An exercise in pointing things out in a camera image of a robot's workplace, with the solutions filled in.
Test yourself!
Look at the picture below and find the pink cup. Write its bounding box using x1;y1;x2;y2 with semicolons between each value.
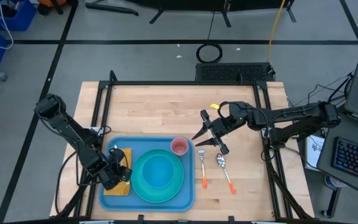
170;137;190;157

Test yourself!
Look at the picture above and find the black bar on floor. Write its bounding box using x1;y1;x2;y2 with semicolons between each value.
85;2;139;16

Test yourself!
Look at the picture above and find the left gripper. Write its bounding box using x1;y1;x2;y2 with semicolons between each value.
99;148;133;191

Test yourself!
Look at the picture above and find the blue bowl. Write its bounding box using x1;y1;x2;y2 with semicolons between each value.
141;154;176;189

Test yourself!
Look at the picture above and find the backlit black keyboard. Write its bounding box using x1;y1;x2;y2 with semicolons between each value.
331;136;358;186

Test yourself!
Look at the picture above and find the green plate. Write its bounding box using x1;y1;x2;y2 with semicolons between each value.
131;148;185;203

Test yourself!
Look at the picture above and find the fork with orange handle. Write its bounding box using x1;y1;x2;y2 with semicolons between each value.
197;148;209;189

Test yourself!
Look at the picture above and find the blue and white tape roll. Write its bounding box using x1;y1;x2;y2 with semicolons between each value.
324;174;343;191

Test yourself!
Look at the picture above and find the black perforated computer case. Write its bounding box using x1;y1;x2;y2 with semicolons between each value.
195;62;276;83

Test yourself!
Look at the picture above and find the yellow cloth napkin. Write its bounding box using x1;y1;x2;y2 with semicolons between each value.
103;147;133;197

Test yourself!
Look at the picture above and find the spoon with orange handle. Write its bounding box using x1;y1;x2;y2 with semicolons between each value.
216;153;237;195

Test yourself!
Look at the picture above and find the coiled black cable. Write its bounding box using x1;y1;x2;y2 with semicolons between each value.
196;42;224;64

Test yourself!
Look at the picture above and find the thin black hanging cable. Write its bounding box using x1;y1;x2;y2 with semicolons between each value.
208;11;216;41

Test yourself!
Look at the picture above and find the blue plastic tray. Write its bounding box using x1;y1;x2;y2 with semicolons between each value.
98;136;196;212

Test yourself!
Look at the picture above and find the white printed paper sheet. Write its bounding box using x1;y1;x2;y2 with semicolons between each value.
305;133;326;172

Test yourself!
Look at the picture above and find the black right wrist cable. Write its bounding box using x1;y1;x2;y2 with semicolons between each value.
218;101;230;119

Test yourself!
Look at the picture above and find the yellow hanging cable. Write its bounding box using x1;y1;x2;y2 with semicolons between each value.
266;0;287;62

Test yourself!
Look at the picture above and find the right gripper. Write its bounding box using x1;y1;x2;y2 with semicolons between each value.
191;102;249;156

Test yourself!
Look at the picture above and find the orange and black tool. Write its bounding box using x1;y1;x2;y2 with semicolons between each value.
37;0;70;15

